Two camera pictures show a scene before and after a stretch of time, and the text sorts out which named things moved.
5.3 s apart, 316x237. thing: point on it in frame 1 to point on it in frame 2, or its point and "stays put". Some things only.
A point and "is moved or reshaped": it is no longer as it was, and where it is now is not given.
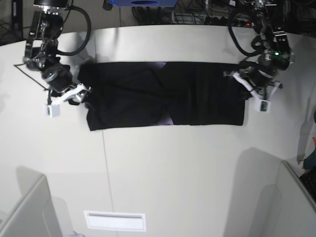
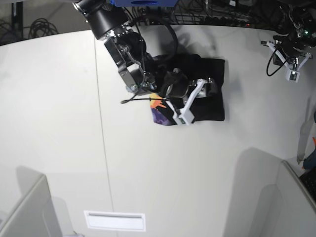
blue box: (144, 3) stays put
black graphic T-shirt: (126, 94) is moved or reshaped
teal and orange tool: (309, 163) stays put
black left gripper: (260, 76) to (292, 46)
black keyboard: (309, 179) stays put
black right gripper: (58, 78) to (176, 85)
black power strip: (223, 20) stays put
